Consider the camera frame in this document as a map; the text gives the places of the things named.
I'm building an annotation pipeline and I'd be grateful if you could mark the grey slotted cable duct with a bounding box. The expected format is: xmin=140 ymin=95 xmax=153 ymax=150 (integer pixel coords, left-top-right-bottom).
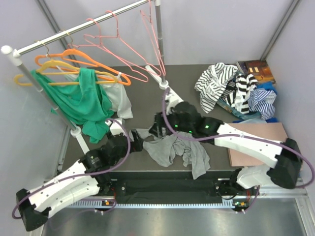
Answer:
xmin=68 ymin=200 xmax=236 ymax=209

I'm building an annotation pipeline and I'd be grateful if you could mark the pink wire hanger left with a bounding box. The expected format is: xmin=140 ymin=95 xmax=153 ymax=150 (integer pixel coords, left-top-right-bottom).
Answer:
xmin=71 ymin=16 xmax=149 ymax=83

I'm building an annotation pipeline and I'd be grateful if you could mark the pink wire hanger right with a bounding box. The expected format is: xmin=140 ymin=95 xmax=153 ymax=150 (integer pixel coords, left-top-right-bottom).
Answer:
xmin=140 ymin=0 xmax=166 ymax=78

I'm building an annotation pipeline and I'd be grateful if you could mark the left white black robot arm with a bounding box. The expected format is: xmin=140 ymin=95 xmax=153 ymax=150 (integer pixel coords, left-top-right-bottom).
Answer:
xmin=16 ymin=130 xmax=143 ymax=232

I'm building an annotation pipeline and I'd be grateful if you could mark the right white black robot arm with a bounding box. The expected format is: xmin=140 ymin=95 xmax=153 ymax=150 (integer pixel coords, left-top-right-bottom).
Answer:
xmin=149 ymin=102 xmax=303 ymax=195

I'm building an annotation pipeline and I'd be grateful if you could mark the book with dark cover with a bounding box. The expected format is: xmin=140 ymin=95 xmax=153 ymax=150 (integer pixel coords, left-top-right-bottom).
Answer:
xmin=236 ymin=60 xmax=276 ymax=84

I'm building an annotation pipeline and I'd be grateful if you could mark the grey tank top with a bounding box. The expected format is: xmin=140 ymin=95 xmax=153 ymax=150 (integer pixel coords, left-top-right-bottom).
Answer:
xmin=136 ymin=128 xmax=211 ymax=179

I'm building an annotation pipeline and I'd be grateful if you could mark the blue garment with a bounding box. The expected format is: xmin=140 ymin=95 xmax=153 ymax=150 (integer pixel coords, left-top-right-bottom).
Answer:
xmin=256 ymin=81 xmax=278 ymax=95

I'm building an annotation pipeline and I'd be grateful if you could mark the green tank top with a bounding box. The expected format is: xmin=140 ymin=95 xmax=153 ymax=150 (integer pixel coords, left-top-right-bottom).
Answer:
xmin=31 ymin=68 xmax=114 ymax=144

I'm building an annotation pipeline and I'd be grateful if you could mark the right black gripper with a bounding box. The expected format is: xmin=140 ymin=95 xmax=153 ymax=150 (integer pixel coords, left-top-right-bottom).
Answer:
xmin=149 ymin=108 xmax=193 ymax=139

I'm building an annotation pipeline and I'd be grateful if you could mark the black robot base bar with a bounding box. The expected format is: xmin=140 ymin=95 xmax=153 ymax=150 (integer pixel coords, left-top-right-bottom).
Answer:
xmin=109 ymin=170 xmax=232 ymax=204

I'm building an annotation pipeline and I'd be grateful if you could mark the pink wire hanger middle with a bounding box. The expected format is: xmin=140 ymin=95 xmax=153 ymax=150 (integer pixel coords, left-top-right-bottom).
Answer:
xmin=81 ymin=10 xmax=166 ymax=82

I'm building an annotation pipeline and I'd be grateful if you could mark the blue white striped shirt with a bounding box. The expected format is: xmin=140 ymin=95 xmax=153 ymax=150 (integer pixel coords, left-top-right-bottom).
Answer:
xmin=248 ymin=88 xmax=277 ymax=120

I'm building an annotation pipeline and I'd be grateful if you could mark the pink cardboard sheet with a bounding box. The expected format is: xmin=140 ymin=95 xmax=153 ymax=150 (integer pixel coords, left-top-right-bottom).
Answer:
xmin=228 ymin=122 xmax=287 ymax=167

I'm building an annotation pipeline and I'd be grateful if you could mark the orange plastic hanger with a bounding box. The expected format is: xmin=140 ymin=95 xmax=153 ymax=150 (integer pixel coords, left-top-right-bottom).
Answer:
xmin=34 ymin=31 xmax=132 ymax=86

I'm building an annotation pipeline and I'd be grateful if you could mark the silver clothes rack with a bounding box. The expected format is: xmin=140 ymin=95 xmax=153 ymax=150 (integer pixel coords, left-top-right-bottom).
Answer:
xmin=0 ymin=0 xmax=186 ymax=154

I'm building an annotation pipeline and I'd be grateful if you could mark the white garment on hanger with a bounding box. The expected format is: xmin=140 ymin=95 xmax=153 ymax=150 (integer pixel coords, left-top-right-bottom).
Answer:
xmin=61 ymin=69 xmax=133 ymax=122

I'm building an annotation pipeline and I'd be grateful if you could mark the bold black white striped garment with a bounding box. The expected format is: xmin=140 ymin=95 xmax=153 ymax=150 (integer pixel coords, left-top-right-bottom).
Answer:
xmin=220 ymin=74 xmax=257 ymax=114

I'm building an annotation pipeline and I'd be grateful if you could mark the pink wire hanger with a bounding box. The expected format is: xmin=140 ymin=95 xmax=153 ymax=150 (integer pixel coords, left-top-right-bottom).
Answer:
xmin=71 ymin=16 xmax=149 ymax=83
xmin=140 ymin=0 xmax=166 ymax=78
xmin=81 ymin=10 xmax=166 ymax=82

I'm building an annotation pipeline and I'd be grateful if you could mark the yellow plastic hanger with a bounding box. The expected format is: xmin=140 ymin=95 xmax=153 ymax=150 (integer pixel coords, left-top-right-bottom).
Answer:
xmin=13 ymin=40 xmax=119 ymax=86

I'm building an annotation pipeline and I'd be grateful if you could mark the black white striped shirt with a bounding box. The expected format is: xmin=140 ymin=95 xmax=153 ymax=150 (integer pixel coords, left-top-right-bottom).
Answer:
xmin=194 ymin=62 xmax=238 ymax=113

